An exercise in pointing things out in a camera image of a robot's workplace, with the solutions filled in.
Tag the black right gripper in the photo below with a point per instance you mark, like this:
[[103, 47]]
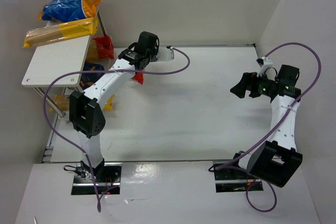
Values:
[[253, 85]]

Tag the red fusilli pasta bag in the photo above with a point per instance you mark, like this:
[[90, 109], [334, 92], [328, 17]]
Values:
[[139, 78]]

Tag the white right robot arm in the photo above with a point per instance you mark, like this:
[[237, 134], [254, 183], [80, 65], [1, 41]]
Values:
[[276, 159]]

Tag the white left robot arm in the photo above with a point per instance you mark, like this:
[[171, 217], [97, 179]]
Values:
[[86, 108]]

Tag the red pasta bag on shelf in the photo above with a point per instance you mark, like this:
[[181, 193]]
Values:
[[100, 48]]

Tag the yellow pasta bag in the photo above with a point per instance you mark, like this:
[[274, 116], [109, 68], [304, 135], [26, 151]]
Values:
[[63, 102]]

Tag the white metal shelf unit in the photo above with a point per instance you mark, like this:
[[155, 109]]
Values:
[[53, 60]]

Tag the blue orange pasta bag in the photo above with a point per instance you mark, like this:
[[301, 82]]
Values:
[[69, 10]]

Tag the yellow spaghetti packet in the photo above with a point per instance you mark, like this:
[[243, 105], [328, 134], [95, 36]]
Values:
[[61, 32]]

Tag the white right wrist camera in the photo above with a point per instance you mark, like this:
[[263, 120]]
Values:
[[265, 63]]

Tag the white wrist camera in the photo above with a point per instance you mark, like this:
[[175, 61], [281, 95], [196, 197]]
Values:
[[165, 54], [265, 63]]

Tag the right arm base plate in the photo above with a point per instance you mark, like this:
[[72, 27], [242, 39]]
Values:
[[232, 180]]

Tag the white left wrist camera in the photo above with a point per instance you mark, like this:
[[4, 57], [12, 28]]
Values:
[[165, 54]]

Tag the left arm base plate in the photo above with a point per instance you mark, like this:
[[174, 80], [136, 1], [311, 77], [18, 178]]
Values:
[[109, 179]]

